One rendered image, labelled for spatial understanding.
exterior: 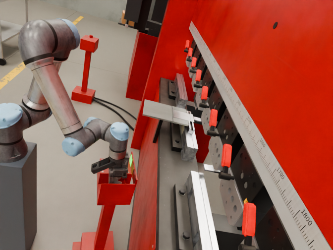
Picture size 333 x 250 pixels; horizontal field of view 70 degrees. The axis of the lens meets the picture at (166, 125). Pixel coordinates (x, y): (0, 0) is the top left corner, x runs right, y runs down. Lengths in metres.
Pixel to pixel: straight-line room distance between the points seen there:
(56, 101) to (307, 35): 0.76
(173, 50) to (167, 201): 1.41
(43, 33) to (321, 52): 0.79
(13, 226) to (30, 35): 1.05
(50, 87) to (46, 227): 1.25
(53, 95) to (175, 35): 1.40
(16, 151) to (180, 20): 1.49
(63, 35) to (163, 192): 0.73
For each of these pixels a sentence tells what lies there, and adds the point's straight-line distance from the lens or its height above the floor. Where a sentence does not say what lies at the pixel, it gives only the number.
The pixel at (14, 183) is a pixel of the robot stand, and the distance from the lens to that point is 1.33.
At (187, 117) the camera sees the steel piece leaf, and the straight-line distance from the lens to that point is 1.40.
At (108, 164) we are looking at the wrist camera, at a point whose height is 0.90.
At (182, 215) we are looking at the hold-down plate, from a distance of 0.99.
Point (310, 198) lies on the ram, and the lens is 0.47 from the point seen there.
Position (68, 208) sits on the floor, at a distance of 2.05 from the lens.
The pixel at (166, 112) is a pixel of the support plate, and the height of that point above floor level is 1.00.
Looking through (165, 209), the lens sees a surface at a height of 0.88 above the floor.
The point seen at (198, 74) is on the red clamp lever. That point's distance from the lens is 1.18.
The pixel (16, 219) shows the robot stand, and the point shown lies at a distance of 1.55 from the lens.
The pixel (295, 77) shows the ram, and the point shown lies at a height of 1.55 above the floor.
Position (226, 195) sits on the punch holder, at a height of 1.20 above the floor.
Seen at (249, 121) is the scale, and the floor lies 1.39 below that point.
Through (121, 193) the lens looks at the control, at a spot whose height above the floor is 0.75.
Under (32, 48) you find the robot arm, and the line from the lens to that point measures 0.91.
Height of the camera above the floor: 1.65
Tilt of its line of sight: 31 degrees down
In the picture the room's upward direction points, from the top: 19 degrees clockwise
